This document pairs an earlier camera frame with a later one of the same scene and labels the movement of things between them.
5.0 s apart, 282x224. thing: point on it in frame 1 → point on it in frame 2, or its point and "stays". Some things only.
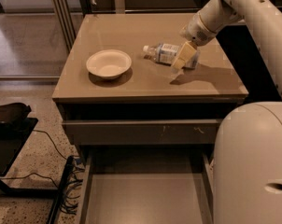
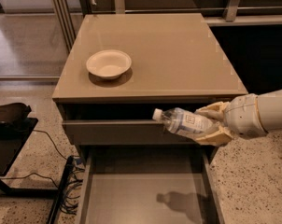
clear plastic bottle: (167, 53) → (183, 122)
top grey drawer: (184, 132) stays
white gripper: (197, 31) → (242, 115)
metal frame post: (63, 9) stays
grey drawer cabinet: (144, 108) stays
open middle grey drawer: (148, 184) stays
